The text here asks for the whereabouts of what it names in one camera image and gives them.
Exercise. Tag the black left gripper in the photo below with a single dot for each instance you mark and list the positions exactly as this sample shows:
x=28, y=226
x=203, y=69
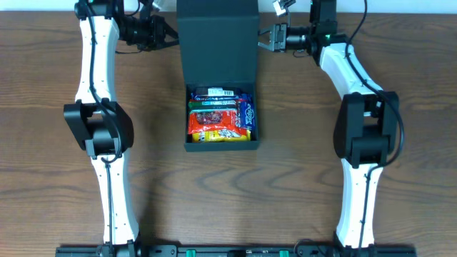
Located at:
x=157, y=32

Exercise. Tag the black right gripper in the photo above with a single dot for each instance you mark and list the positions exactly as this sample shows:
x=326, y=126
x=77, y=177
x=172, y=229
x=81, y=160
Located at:
x=279, y=37

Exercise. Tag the black gift box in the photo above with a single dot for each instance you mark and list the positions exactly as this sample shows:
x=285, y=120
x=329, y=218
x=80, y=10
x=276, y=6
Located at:
x=218, y=40

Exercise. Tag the dark blue candy bar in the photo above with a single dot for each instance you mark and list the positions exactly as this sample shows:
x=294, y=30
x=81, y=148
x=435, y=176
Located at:
x=215, y=91

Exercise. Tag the blue Eclipse gum pack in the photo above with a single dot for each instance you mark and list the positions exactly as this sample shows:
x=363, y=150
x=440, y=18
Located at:
x=246, y=114

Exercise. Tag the green and white candy bar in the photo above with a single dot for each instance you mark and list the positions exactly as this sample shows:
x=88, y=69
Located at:
x=204, y=105

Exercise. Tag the red snack bag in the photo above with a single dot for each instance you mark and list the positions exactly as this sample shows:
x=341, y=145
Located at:
x=215, y=121

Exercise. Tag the yellow sunflower seed bag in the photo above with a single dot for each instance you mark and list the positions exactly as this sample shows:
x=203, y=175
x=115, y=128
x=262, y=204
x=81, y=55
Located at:
x=223, y=135

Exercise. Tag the blue Oreo cookie pack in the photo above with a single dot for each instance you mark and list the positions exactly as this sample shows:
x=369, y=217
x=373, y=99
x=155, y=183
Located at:
x=218, y=97

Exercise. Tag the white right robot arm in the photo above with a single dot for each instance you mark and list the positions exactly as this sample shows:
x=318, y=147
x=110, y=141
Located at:
x=369, y=131

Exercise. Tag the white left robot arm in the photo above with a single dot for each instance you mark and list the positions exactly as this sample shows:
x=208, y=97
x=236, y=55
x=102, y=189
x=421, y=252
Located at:
x=99, y=124

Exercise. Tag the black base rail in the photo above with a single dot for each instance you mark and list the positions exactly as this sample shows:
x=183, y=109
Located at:
x=306, y=250

